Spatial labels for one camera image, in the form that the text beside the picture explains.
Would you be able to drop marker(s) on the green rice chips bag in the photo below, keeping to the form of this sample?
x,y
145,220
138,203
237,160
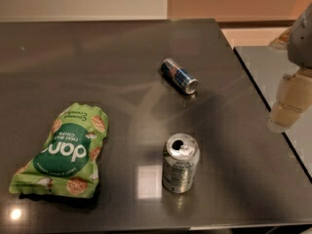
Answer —
x,y
67,165

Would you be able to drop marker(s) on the grey side table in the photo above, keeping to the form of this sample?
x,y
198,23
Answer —
x,y
266,68

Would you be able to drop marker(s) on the silver soda can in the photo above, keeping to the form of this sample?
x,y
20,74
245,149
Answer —
x,y
181,155

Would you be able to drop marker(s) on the blue silver redbull can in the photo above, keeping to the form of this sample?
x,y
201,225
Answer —
x,y
179,76

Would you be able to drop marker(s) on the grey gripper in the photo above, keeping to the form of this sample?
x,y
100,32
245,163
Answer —
x,y
301,43

